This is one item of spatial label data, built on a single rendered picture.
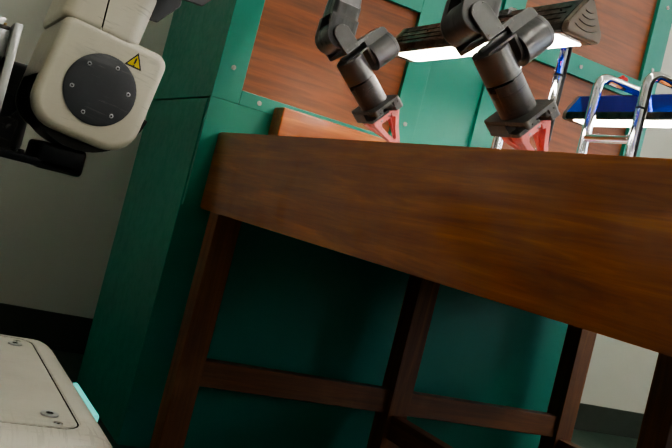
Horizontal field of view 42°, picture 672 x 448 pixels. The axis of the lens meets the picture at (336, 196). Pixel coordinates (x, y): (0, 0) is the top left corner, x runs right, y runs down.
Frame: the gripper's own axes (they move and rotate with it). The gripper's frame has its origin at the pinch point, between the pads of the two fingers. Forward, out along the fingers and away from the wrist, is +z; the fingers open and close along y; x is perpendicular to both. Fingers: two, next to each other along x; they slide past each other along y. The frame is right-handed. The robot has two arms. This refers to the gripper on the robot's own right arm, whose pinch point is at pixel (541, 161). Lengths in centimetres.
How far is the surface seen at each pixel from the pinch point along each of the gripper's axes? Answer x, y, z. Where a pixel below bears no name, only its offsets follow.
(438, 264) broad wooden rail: 27.7, -9.5, -2.6
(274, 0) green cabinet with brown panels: -13, 92, -31
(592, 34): -28.9, 12.4, -6.7
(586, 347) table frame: -41, 79, 95
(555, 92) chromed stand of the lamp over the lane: -33.4, 34.4, 7.4
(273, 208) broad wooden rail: 26, 48, -3
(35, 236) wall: 59, 185, 3
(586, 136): -47, 49, 27
